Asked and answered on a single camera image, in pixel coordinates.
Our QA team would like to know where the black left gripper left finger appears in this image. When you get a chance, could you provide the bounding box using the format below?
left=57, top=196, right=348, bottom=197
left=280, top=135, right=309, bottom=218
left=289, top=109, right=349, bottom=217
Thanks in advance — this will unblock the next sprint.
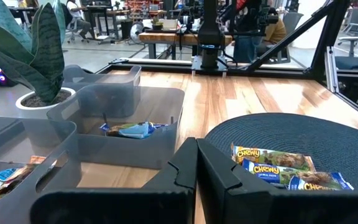
left=29, top=136, right=198, bottom=224

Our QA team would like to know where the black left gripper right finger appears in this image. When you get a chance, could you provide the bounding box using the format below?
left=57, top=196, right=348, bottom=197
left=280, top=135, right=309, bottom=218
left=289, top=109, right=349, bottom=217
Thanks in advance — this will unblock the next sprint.
left=196, top=138, right=358, bottom=224

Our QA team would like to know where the orange Chewy granola bar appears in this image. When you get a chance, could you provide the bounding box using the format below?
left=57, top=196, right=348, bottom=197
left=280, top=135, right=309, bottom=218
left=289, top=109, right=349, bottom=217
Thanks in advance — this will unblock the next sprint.
left=0, top=154, right=57, bottom=200

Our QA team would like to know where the translucent grey storage bin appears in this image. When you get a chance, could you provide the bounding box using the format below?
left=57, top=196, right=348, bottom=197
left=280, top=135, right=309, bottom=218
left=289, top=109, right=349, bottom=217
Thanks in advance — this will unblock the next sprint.
left=47, top=83, right=186, bottom=170
left=0, top=114, right=82, bottom=224
left=62, top=64, right=142, bottom=118

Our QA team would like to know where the dark round woven placemat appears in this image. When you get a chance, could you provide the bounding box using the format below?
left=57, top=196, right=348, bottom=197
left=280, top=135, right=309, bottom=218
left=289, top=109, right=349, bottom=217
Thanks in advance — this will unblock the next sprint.
left=204, top=112, right=358, bottom=191

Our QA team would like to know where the snake plant in white pot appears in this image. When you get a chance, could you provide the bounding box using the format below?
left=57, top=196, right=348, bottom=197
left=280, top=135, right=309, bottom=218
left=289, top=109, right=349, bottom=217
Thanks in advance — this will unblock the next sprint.
left=0, top=0, right=76, bottom=119

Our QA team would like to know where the wooden workbench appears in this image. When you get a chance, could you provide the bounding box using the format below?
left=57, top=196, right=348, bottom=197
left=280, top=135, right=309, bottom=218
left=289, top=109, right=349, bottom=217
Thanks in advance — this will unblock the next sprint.
left=138, top=32, right=233, bottom=60

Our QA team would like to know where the white floor fan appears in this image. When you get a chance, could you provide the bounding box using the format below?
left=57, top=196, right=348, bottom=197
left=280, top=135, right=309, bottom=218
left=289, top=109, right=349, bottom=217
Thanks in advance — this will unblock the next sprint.
left=129, top=21, right=145, bottom=44

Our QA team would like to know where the office chair with dark seat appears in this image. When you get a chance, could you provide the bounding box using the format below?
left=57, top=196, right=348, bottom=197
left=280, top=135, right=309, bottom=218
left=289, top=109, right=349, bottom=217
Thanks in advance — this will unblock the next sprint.
left=334, top=30, right=358, bottom=71

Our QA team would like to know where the black trash can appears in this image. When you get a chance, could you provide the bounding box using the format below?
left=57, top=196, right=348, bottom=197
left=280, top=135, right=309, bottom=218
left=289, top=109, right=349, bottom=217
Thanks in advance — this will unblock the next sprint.
left=120, top=19, right=133, bottom=40

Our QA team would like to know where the small potted plant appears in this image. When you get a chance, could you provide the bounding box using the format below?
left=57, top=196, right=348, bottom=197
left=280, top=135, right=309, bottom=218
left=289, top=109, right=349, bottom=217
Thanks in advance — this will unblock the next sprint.
left=150, top=14, right=165, bottom=31

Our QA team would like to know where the black desk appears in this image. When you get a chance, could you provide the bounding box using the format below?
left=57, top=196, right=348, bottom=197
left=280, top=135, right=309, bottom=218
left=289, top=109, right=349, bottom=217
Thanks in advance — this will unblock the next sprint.
left=85, top=4, right=121, bottom=44

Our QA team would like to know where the grey office chair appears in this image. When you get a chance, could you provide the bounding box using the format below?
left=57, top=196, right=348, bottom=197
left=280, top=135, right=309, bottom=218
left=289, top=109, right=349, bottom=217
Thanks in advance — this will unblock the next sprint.
left=342, top=6, right=358, bottom=35

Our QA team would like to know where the black metal rig frame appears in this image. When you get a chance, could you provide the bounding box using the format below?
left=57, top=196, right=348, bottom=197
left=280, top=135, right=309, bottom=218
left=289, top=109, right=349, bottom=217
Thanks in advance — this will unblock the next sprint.
left=96, top=0, right=358, bottom=125

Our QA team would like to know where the black arm base cable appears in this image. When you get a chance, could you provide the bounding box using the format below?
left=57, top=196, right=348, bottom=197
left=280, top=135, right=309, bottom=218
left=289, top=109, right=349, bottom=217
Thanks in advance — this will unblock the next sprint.
left=222, top=51, right=238, bottom=68

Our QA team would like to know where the silver aluminium bracket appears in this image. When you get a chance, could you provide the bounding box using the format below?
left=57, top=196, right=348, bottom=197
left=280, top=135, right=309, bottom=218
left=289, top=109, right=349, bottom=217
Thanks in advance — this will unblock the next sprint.
left=324, top=46, right=339, bottom=93

